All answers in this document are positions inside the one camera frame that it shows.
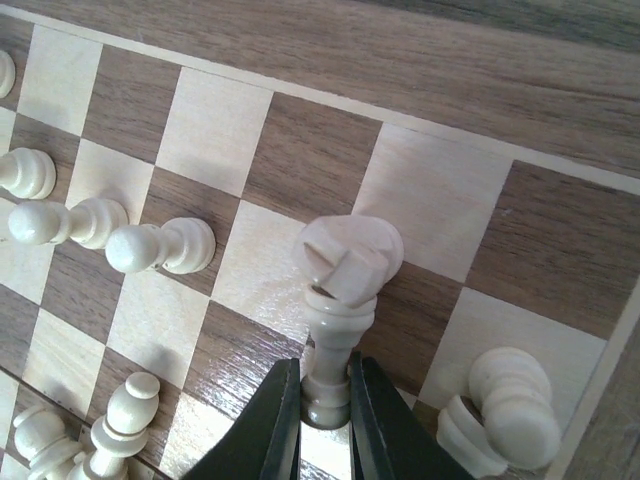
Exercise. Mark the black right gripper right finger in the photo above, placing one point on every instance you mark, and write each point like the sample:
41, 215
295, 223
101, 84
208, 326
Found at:
386, 439

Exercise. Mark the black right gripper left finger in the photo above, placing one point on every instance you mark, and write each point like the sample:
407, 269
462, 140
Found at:
265, 440

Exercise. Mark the light wooden chess rook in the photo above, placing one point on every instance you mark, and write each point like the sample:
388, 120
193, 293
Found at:
506, 420

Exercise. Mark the light wooden chess pawn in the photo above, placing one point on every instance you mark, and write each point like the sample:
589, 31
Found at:
76, 468
40, 437
90, 223
28, 173
181, 246

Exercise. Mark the wooden chess board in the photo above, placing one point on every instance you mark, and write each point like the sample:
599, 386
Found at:
501, 138

